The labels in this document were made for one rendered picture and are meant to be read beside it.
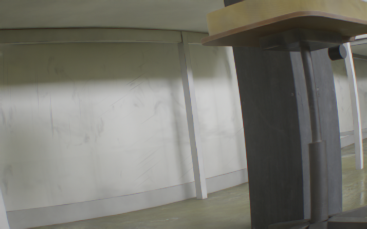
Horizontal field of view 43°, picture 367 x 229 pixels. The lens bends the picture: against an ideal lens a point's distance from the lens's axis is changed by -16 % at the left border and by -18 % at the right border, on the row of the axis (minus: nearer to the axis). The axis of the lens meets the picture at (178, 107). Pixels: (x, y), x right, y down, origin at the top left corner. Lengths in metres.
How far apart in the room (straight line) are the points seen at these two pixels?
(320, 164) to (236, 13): 0.39
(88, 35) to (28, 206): 0.85
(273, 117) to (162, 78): 1.37
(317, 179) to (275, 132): 0.41
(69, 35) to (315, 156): 1.44
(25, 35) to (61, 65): 0.35
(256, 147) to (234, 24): 0.58
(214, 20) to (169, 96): 1.71
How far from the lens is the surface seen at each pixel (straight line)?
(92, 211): 2.48
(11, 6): 1.82
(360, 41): 3.99
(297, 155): 1.53
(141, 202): 2.68
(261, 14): 1.09
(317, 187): 1.22
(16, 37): 2.19
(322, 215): 1.23
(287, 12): 1.04
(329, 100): 1.67
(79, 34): 2.39
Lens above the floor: 0.36
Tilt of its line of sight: 2 degrees up
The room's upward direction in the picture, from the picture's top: 7 degrees counter-clockwise
